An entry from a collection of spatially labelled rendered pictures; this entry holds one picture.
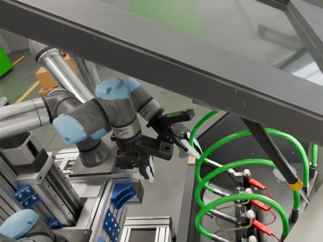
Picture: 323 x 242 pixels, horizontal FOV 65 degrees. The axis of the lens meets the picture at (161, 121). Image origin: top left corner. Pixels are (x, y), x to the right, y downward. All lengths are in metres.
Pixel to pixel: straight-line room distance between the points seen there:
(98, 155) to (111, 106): 0.65
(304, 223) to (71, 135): 0.47
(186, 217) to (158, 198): 1.31
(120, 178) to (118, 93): 0.75
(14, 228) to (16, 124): 0.33
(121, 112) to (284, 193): 0.87
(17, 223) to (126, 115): 0.47
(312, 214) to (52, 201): 0.92
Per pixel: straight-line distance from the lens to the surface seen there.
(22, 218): 0.90
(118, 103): 0.61
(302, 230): 0.49
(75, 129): 0.60
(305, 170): 0.82
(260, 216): 0.99
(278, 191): 1.27
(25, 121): 0.70
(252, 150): 1.30
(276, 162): 0.43
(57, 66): 0.98
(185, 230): 1.03
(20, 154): 1.00
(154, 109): 0.85
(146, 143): 0.70
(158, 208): 2.29
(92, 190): 1.30
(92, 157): 1.23
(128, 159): 0.73
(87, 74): 1.12
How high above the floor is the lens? 1.83
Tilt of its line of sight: 35 degrees down
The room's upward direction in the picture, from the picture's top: 16 degrees counter-clockwise
